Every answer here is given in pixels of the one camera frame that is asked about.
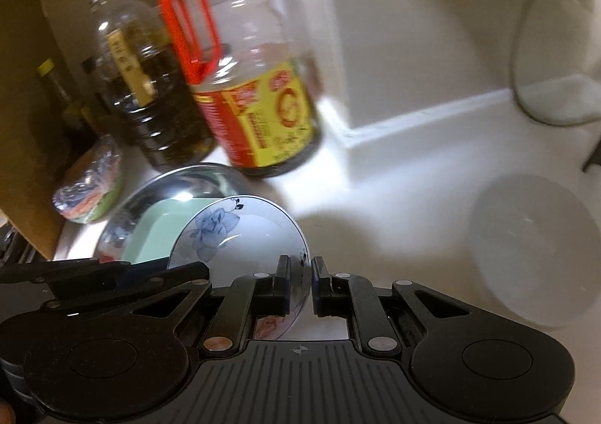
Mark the clear bottle with yellow-red label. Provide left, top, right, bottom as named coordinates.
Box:
left=157, top=0, right=325, bottom=181

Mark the small bottle with yellow cap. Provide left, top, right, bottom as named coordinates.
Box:
left=36, top=59, right=95, bottom=134

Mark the white bowl with blue flower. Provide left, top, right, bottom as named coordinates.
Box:
left=166, top=195, right=311, bottom=341

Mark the large stainless steel basin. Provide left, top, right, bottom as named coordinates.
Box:
left=96, top=162, right=249, bottom=266

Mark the glass pot lid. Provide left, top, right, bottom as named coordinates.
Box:
left=509, top=0, right=601, bottom=172

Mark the dark oil bottle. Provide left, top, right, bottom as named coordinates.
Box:
left=89, top=0, right=217, bottom=174

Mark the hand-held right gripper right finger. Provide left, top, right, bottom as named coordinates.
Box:
left=311, top=257, right=470, bottom=354

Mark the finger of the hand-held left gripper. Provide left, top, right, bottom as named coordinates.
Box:
left=0, top=259, right=131, bottom=285
left=44, top=262, right=210, bottom=312

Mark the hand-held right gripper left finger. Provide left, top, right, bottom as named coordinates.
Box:
left=127, top=256, right=294, bottom=356

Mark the brown wooden board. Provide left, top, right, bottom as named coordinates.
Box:
left=0, top=0, right=101, bottom=261

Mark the plastic-wrapped green bowl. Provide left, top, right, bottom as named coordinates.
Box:
left=51, top=135, right=125, bottom=224

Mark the translucent white bowl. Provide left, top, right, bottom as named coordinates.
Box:
left=468, top=174, right=601, bottom=330

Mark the light green plate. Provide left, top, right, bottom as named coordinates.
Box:
left=119, top=199, right=217, bottom=265

